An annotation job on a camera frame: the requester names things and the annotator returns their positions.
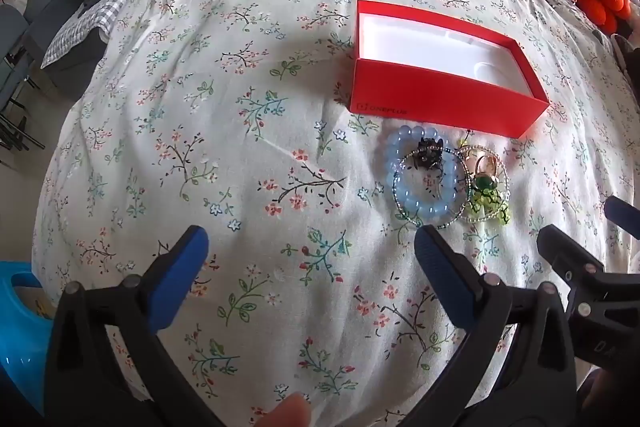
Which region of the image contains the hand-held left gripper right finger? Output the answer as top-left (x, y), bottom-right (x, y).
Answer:
top-left (400, 224), bottom-right (581, 427)

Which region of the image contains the blue plastic bin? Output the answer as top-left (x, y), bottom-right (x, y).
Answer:
top-left (0, 261), bottom-right (57, 414)

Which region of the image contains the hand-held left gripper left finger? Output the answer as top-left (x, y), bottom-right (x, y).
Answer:
top-left (44, 225), bottom-right (226, 427)

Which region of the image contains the green bead bracelet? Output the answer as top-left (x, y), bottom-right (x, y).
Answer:
top-left (466, 187), bottom-right (514, 226)
top-left (457, 145), bottom-right (512, 223)

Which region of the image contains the person's left hand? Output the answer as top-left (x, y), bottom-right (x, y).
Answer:
top-left (257, 394), bottom-right (312, 427)

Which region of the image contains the red cardboard box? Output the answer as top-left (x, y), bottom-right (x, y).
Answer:
top-left (345, 0), bottom-right (551, 140)

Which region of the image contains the black hair claw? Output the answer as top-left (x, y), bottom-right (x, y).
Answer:
top-left (404, 136), bottom-right (447, 171)

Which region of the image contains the thin multicolour beaded bracelet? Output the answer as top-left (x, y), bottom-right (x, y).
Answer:
top-left (392, 147), bottom-right (474, 229)

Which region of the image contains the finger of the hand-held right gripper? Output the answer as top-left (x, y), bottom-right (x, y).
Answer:
top-left (536, 224), bottom-right (640, 323)
top-left (604, 196), bottom-right (640, 233)

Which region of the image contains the grey bed frame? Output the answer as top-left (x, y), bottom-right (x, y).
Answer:
top-left (22, 27), bottom-right (108, 96)

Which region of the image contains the gold ring with green gem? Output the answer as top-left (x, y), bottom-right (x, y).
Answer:
top-left (462, 148), bottom-right (502, 195)

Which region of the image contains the floral white blanket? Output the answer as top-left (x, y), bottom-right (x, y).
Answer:
top-left (30, 0), bottom-right (640, 427)

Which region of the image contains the blue bead bracelet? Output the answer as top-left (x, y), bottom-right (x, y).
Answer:
top-left (384, 125), bottom-right (468, 228)

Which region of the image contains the dark cloth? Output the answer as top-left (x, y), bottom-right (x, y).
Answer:
top-left (610, 32), bottom-right (640, 75)

